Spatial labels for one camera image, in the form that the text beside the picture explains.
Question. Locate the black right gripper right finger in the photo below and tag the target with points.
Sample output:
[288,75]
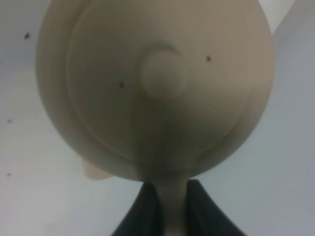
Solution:
[204,217]

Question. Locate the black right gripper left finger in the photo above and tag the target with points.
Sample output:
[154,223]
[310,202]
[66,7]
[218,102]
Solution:
[144,217]

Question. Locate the beige ceramic teapot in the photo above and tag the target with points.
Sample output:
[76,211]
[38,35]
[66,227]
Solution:
[156,91]

